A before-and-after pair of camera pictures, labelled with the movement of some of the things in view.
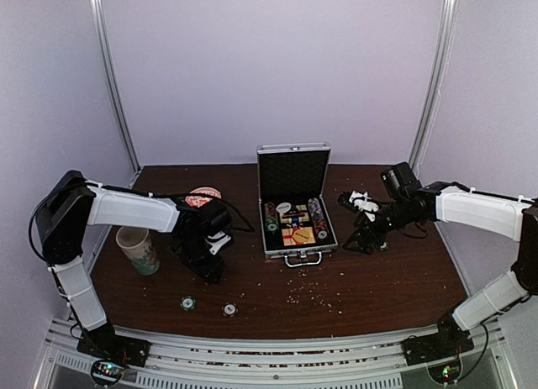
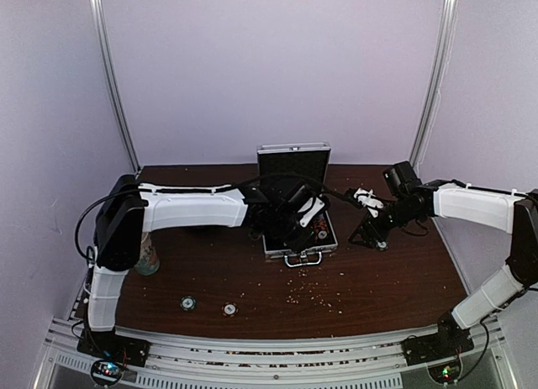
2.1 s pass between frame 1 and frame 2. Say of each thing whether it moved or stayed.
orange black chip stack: stayed
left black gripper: moved
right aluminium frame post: stayed
